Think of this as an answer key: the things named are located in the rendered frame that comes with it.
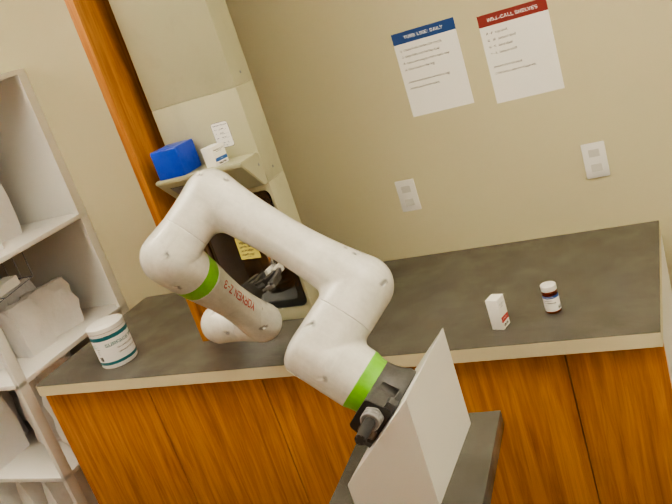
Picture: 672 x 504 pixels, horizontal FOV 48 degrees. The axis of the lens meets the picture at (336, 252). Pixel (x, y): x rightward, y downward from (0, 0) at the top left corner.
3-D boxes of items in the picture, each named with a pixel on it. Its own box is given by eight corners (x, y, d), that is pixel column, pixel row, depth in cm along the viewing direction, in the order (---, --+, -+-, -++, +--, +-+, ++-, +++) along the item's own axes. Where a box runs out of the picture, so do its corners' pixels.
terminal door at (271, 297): (231, 313, 256) (189, 205, 244) (308, 304, 243) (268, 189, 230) (230, 314, 256) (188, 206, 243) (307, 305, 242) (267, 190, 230)
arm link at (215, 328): (188, 315, 202) (199, 351, 206) (227, 314, 197) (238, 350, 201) (213, 292, 214) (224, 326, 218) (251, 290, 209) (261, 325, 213)
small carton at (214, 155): (218, 162, 230) (211, 143, 229) (229, 160, 227) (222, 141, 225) (207, 168, 227) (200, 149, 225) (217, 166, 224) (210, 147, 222)
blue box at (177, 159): (177, 171, 240) (166, 144, 237) (202, 165, 235) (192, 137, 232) (159, 181, 231) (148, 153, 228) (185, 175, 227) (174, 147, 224)
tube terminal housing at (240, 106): (265, 293, 280) (192, 93, 256) (343, 283, 265) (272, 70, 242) (234, 326, 259) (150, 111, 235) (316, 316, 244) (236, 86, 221)
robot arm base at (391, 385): (390, 425, 132) (361, 407, 133) (353, 481, 138) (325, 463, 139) (422, 359, 155) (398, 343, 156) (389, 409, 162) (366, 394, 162)
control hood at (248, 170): (185, 200, 244) (174, 171, 241) (269, 182, 230) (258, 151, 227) (165, 213, 234) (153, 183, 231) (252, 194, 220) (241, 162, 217)
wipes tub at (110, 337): (117, 351, 271) (101, 315, 266) (145, 348, 265) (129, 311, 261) (94, 370, 260) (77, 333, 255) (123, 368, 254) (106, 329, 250)
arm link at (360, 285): (403, 266, 149) (196, 148, 165) (359, 336, 147) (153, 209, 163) (408, 282, 162) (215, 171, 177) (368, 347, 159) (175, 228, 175)
